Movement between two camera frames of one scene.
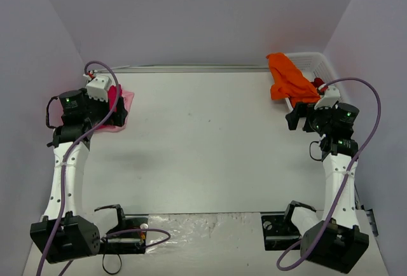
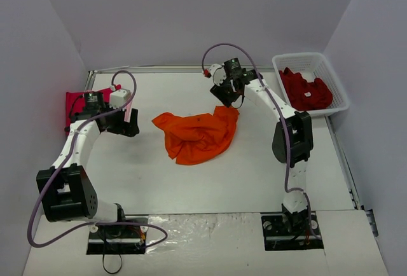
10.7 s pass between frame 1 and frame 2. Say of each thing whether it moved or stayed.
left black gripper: moved
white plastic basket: stayed
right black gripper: moved
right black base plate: stayed
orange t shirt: moved
